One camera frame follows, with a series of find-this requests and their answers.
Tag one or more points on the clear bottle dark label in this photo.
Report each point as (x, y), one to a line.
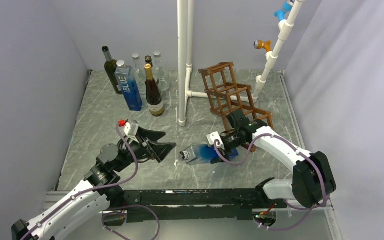
(164, 82)

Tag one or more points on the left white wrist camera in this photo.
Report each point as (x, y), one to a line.
(129, 127)

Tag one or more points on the orange pipe valve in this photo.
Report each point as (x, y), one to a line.
(263, 45)

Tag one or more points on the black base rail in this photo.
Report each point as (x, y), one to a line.
(242, 204)

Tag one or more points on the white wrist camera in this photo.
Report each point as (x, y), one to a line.
(214, 140)
(129, 127)

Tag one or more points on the brown bottle gold foil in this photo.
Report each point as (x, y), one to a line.
(153, 93)

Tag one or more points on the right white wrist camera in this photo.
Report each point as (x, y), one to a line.
(214, 140)

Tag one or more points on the small dark bottle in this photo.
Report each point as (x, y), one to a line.
(149, 61)

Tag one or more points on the clear bottle with cork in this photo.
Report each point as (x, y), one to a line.
(139, 73)

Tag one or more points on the white vertical pvc pipe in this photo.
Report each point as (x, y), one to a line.
(185, 33)

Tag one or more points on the brown wooden wine rack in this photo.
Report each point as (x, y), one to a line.
(226, 95)

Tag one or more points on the blue pipe valve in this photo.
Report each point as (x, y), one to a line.
(286, 7)

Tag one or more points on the white angled pvc pipe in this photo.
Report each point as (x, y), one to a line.
(285, 27)

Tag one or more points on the dark green wine bottle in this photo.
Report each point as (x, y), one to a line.
(110, 67)

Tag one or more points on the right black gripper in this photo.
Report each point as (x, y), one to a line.
(218, 159)

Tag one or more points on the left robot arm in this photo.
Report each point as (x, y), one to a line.
(100, 189)

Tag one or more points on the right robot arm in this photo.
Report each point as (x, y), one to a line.
(312, 179)

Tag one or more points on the clear blue-label bottle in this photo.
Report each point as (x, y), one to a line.
(198, 154)
(126, 79)

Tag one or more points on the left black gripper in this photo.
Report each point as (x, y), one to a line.
(159, 150)

